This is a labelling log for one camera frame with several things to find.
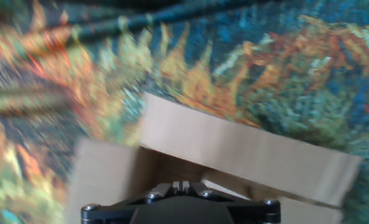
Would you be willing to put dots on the sunflower painting tablecloth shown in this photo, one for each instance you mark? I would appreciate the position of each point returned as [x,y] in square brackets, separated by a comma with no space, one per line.
[203,62]

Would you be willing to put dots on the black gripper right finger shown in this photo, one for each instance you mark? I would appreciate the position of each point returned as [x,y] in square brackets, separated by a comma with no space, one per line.
[255,213]

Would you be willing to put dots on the large cardboard box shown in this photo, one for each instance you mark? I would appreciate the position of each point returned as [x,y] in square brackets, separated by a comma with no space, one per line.
[234,149]

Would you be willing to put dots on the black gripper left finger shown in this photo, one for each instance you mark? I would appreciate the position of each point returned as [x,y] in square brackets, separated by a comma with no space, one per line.
[109,213]

